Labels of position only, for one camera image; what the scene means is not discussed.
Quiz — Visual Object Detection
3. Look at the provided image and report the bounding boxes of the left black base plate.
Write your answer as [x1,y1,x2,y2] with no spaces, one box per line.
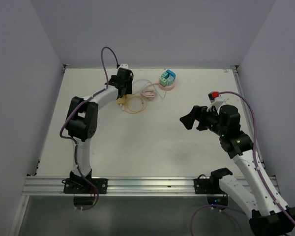
[61,177,108,194]

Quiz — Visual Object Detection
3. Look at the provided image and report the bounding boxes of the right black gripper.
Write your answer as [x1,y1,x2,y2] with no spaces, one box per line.
[179,105,226,136]

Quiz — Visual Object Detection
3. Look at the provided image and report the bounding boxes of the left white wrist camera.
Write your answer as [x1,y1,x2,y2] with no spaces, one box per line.
[117,64,129,70]

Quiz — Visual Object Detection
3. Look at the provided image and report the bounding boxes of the yellow coiled cable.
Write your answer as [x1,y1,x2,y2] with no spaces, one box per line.
[122,94,148,115]

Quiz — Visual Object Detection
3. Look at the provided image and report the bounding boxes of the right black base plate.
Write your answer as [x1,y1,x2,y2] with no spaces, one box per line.
[193,174,226,195]

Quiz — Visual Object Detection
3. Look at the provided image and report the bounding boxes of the pink coiled cable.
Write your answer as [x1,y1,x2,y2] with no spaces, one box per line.
[141,82,163,101]

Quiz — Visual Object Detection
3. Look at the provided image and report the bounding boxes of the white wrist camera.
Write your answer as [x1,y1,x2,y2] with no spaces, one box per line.
[208,91,228,110]
[117,64,129,70]

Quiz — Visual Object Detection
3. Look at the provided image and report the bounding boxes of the white light blue cable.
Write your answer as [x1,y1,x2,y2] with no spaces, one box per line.
[132,78,168,100]

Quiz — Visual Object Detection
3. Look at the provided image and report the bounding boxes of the yellow cube socket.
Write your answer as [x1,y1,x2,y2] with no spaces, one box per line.
[117,95,127,106]

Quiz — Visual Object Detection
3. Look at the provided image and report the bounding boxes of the green plug adapter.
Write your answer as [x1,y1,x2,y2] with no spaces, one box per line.
[159,72,169,87]

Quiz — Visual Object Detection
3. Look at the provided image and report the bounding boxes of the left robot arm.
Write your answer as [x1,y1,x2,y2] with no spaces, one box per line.
[59,67,134,193]

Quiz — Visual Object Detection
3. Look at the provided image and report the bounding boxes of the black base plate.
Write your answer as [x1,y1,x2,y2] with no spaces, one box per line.
[193,174,226,195]
[61,177,108,194]

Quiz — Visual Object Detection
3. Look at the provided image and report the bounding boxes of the aluminium mounting rail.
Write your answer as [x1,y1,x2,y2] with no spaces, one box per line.
[21,175,278,197]

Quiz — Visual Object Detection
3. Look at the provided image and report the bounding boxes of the light blue plug adapter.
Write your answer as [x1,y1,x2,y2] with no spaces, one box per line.
[167,75,175,86]

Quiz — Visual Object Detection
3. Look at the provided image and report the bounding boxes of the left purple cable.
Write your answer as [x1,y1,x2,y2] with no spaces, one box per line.
[59,46,121,212]

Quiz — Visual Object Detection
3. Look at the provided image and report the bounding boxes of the pink round socket base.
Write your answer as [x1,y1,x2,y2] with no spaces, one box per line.
[158,81,176,91]

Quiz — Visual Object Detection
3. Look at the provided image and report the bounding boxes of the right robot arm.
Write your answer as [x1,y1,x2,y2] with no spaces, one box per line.
[179,105,295,236]

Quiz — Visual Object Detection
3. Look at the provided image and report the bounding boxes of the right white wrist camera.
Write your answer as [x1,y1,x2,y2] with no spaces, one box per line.
[208,91,228,110]

